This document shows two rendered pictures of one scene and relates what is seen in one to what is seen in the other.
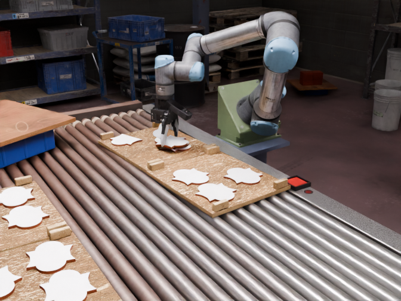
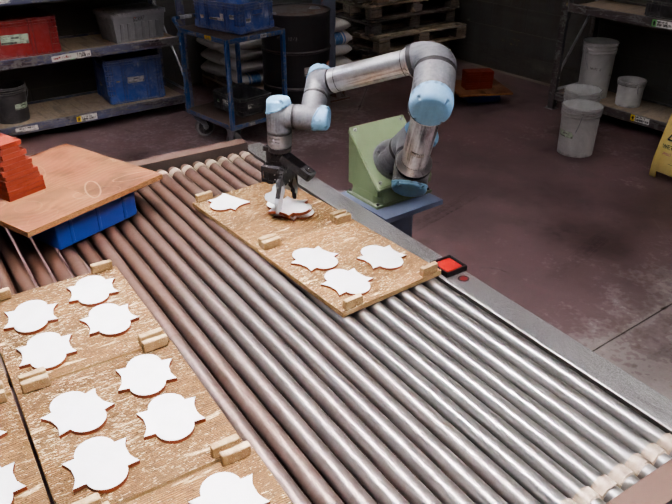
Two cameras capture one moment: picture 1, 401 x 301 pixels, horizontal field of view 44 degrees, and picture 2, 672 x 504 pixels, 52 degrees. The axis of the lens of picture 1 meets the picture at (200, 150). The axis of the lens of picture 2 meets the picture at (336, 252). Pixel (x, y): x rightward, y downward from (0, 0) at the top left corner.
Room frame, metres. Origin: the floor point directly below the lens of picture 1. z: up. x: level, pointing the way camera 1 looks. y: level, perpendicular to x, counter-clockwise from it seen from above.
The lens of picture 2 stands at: (-0.07, 0.01, 1.93)
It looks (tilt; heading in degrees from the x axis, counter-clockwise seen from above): 29 degrees down; 359
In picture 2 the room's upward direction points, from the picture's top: straight up
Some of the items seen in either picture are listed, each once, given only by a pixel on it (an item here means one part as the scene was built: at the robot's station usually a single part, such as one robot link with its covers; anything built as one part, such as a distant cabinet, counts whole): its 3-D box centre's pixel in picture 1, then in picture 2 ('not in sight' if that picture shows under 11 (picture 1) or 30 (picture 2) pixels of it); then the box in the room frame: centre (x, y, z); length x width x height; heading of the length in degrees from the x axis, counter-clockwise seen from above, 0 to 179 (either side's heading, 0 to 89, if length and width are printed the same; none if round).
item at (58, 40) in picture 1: (64, 37); (130, 22); (5.97, 1.61, 0.76); 0.50 x 0.36 x 0.24; 131
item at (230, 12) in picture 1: (249, 41); (393, 23); (7.54, -0.75, 0.44); 1.31 x 1.00 x 0.87; 125
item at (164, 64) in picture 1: (164, 70); (279, 115); (1.95, 0.14, 1.27); 0.09 x 0.08 x 0.11; 78
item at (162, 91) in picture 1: (164, 89); (279, 140); (1.95, 0.14, 1.19); 0.08 x 0.08 x 0.05
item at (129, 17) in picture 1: (136, 28); (233, 12); (5.29, 0.66, 0.96); 0.50 x 0.38 x 0.21; 50
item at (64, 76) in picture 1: (61, 73); (128, 74); (5.96, 1.69, 0.32); 0.50 x 0.41 x 0.37; 121
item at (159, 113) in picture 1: (163, 108); (278, 164); (1.96, 0.15, 1.11); 0.09 x 0.08 x 0.12; 64
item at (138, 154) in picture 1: (156, 146); (269, 211); (1.99, 0.19, 0.93); 0.41 x 0.35 x 0.02; 37
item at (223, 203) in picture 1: (220, 205); (353, 301); (1.41, -0.06, 0.95); 0.06 x 0.02 x 0.03; 126
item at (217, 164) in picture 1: (216, 179); (347, 262); (1.65, -0.06, 0.93); 0.41 x 0.35 x 0.02; 36
